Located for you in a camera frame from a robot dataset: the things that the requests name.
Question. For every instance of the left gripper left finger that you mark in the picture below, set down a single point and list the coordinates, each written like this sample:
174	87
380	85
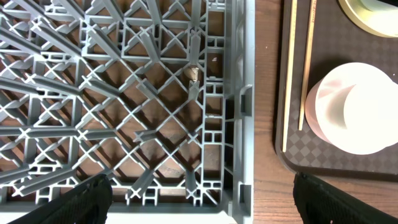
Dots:
88	202

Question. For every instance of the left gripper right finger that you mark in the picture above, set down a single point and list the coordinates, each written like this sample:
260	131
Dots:
319	202

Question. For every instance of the pink white bowl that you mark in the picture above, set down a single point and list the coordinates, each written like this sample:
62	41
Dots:
354	108

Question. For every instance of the yellow round plate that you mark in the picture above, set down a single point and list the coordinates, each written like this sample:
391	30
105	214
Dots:
382	23

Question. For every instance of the wooden chopstick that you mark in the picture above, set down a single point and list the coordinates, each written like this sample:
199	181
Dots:
307	62
289	73

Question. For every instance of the light blue bowl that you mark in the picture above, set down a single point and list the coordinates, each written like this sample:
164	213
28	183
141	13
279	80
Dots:
380	5

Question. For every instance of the grey plastic dishwasher rack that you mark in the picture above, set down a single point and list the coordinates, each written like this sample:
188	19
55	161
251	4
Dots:
156	95

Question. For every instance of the dark brown serving tray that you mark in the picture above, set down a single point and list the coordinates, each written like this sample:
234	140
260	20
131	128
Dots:
336	41

